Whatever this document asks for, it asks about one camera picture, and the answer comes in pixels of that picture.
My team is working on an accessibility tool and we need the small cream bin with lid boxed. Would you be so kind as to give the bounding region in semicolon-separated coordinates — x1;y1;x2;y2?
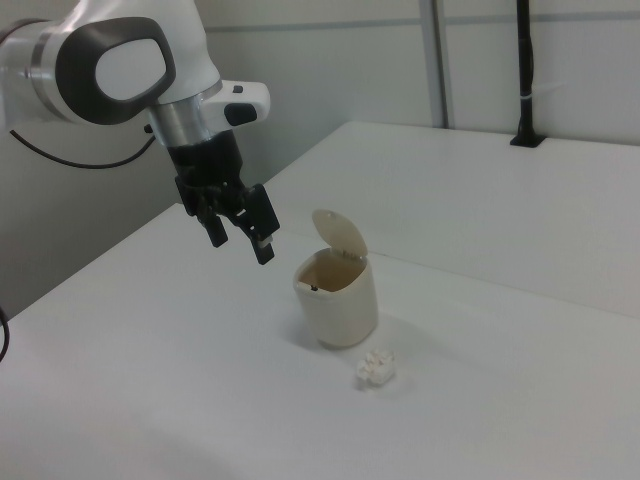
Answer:
292;207;379;351

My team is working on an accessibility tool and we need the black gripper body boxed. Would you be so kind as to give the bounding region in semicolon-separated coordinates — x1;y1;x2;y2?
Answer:
167;129;251;221

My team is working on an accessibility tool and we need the white paper ball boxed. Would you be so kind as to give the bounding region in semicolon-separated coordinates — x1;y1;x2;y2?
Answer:
355;348;398;388

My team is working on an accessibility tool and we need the thin black cable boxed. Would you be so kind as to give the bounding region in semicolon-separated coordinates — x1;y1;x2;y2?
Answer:
0;305;11;364

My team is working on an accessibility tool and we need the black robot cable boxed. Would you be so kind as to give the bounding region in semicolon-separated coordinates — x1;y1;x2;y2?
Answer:
8;124;157;168

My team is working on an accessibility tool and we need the black pole with base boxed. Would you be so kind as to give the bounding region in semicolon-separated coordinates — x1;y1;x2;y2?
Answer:
509;0;547;148

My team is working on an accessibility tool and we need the grey partition post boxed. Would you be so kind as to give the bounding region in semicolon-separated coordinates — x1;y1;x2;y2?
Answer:
429;0;450;129

